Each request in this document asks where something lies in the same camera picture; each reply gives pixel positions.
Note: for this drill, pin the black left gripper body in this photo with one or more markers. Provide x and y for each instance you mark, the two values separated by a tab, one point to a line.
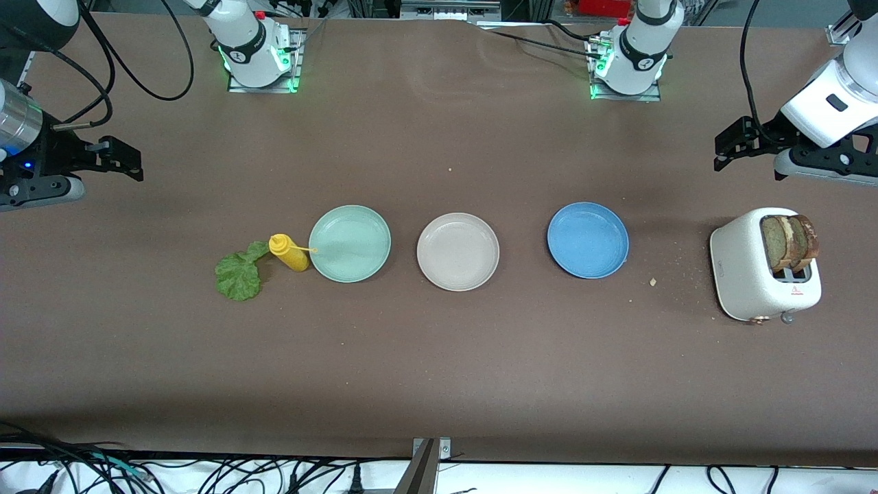
769	133

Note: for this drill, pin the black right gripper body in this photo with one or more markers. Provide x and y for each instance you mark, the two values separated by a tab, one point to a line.
56	152

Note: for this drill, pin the light crust bread slice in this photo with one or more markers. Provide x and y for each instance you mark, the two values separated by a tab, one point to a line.
774	243

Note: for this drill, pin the green lettuce leaf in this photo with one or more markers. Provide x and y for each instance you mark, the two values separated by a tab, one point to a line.
239	278

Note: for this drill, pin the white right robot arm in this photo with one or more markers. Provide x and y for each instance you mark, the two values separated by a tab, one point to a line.
247	41

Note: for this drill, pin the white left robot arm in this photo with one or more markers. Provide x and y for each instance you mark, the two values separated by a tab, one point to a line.
641	48

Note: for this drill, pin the blue plate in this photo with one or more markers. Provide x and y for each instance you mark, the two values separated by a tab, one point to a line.
588	240

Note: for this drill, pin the mint green plate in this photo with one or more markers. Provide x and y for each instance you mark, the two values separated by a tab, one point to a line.
350	243

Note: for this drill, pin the beige plate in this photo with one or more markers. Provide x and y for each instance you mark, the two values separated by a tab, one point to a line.
458	252

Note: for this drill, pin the dark crust bread slice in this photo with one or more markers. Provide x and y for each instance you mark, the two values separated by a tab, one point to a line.
804	240

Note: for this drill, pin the aluminium corner profile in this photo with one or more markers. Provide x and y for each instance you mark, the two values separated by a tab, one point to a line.
840	31

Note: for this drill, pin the white toaster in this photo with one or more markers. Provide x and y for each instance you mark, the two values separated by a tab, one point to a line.
744	274

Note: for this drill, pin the red box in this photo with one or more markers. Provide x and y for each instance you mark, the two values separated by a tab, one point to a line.
603	7

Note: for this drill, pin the yellow mustard bottle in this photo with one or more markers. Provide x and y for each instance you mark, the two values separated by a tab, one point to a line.
291	255

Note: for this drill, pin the black power plug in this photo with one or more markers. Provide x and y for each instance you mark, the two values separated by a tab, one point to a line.
356	484

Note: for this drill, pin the aluminium table rail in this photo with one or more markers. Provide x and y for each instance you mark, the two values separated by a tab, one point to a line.
27	68

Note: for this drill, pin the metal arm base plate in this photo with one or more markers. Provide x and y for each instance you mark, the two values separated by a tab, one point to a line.
645	98
297	62

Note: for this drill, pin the aluminium frame bar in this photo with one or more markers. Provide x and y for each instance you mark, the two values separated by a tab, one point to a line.
449	8

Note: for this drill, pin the metal table edge bracket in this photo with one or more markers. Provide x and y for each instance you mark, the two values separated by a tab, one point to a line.
429	473

